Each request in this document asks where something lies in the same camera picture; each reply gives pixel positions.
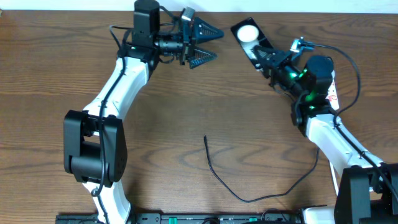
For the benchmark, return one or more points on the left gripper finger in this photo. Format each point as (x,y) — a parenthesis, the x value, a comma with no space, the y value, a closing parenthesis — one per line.
(199,57)
(204,32)

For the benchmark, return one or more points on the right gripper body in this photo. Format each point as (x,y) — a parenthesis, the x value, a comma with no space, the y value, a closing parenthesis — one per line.
(285,76)

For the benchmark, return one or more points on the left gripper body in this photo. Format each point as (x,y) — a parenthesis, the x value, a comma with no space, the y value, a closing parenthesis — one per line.
(179,44)

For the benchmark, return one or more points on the black flip smartphone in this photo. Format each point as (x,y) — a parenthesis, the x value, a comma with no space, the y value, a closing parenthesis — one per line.
(248,35)

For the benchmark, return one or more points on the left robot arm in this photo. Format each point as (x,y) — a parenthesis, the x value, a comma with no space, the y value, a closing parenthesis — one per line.
(95,150)

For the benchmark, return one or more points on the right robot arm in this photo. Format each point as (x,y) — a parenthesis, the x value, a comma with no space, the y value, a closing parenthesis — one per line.
(368,187)

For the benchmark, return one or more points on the white power strip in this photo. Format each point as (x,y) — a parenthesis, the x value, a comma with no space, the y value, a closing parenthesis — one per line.
(332,95)

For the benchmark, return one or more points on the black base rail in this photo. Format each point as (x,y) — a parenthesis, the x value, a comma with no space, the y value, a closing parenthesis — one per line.
(157,218)

